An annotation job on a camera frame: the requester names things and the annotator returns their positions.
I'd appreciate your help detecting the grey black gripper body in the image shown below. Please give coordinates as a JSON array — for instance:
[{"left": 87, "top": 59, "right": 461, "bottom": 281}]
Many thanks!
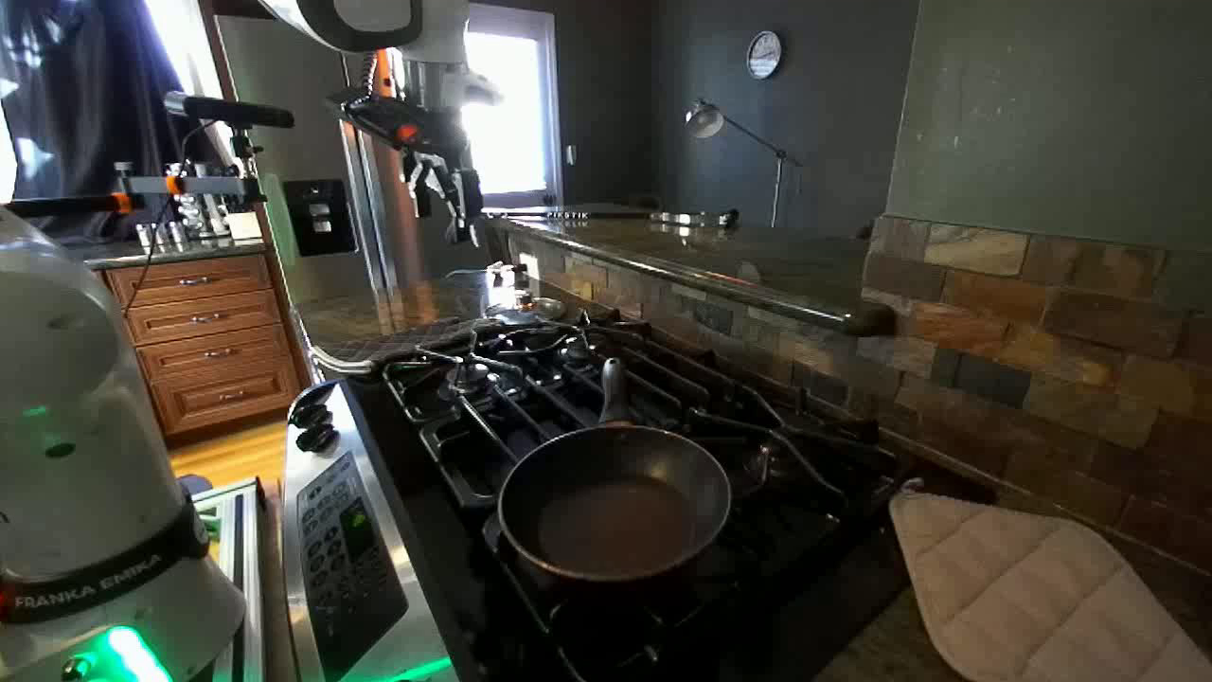
[{"left": 404, "top": 140, "right": 489, "bottom": 236}]

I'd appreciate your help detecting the dark nonstick frying pan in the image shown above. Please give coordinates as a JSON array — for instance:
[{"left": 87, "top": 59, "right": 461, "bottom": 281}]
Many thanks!
[{"left": 494, "top": 352, "right": 738, "bottom": 596}]

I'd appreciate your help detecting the black gas stove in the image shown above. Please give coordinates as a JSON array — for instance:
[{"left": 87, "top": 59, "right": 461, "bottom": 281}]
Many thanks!
[{"left": 275, "top": 298, "right": 966, "bottom": 682}]

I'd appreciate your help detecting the black stove knob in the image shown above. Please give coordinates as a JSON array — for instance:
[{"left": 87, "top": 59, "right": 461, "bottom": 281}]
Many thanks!
[
  {"left": 291, "top": 420, "right": 345, "bottom": 458},
  {"left": 286, "top": 379, "right": 342, "bottom": 429}
]

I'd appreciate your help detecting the bright window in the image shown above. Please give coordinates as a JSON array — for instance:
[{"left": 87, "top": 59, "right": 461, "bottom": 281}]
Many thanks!
[{"left": 460, "top": 2, "right": 568, "bottom": 207}]

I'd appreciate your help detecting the wooden drawer cabinet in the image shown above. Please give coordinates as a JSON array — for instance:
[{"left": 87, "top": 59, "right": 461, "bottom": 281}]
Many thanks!
[{"left": 103, "top": 245, "right": 310, "bottom": 444}]

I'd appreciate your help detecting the silver desk lamp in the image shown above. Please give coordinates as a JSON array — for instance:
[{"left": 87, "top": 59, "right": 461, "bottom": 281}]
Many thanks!
[{"left": 678, "top": 94, "right": 806, "bottom": 232}]

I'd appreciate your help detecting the white quilted pot holder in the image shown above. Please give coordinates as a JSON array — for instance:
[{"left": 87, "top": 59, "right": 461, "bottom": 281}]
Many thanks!
[{"left": 887, "top": 483, "right": 1212, "bottom": 682}]

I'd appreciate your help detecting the black wall switch plate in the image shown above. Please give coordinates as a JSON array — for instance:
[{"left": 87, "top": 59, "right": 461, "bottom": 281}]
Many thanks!
[{"left": 286, "top": 178, "right": 356, "bottom": 256}]

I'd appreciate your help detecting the black stereo camera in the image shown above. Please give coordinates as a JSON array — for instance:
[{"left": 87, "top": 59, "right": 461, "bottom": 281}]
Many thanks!
[{"left": 159, "top": 87, "right": 301, "bottom": 132}]

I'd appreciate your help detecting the camera mount with orange knobs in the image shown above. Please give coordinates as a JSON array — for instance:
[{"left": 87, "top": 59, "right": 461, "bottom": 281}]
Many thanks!
[{"left": 103, "top": 123, "right": 273, "bottom": 256}]

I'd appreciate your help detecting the round wall clock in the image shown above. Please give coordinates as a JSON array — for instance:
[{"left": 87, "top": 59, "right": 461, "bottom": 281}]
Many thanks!
[{"left": 741, "top": 27, "right": 789, "bottom": 83}]

